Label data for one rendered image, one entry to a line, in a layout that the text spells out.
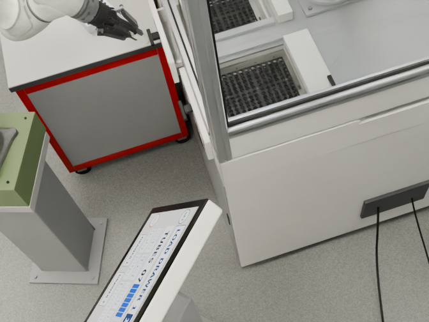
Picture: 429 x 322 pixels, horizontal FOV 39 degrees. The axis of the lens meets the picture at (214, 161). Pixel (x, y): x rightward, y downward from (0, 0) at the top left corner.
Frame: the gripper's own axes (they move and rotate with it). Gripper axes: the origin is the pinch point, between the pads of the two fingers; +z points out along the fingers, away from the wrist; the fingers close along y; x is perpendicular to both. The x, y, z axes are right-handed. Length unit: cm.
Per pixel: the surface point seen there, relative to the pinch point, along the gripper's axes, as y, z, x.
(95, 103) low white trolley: -43.9, 20.0, 11.3
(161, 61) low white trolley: -12.5, 26.1, 11.1
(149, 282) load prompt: 1, -27, -90
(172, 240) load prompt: 7, -22, -82
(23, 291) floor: -118, 31, -33
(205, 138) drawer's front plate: 7.5, 5.3, -44.9
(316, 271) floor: -21, 99, -64
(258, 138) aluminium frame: 23, 6, -55
